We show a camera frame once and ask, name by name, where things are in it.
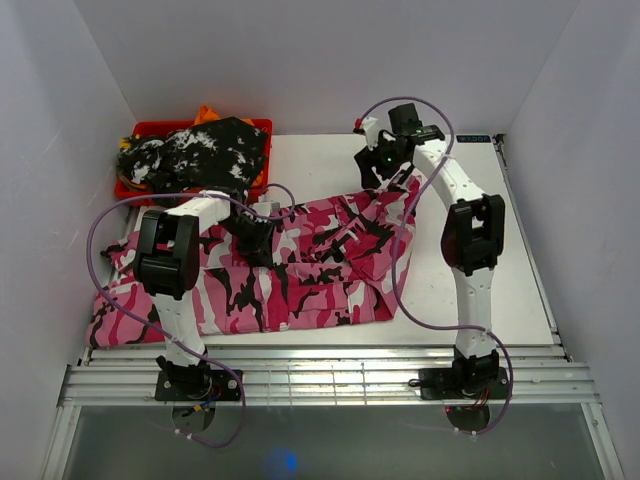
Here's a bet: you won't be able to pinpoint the black white camouflage trousers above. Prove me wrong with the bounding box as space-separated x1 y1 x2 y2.
116 116 270 199

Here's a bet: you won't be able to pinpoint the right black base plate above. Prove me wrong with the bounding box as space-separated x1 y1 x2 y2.
408 367 510 401

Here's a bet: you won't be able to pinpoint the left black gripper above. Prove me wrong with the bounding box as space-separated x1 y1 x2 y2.
217 215 276 270

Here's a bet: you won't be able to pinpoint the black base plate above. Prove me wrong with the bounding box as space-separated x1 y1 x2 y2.
154 369 242 402
408 367 510 401

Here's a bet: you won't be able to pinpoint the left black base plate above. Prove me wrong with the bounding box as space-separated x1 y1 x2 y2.
154 369 242 402

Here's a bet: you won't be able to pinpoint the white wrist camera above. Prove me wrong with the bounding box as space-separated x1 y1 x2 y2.
353 116 382 150
251 201 280 216

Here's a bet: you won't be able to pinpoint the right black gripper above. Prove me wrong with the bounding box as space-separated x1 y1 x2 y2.
353 132 407 190

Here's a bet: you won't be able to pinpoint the aluminium frame rail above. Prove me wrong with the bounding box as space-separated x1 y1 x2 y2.
42 341 624 479

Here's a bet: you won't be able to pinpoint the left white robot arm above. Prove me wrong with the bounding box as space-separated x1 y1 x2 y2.
133 191 279 402

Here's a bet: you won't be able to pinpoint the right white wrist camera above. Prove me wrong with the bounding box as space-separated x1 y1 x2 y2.
353 116 382 150

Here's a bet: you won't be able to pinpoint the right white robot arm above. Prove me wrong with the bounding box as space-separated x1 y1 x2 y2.
354 96 509 402

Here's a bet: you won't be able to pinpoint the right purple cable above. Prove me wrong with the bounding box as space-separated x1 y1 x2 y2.
360 95 514 437

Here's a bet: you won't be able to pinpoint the pink camouflage trousers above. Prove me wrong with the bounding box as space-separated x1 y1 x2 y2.
85 172 422 350

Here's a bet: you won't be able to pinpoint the small blue table label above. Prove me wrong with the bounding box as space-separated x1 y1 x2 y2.
456 134 492 143

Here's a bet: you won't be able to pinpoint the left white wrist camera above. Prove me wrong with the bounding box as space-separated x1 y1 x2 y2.
251 201 280 216

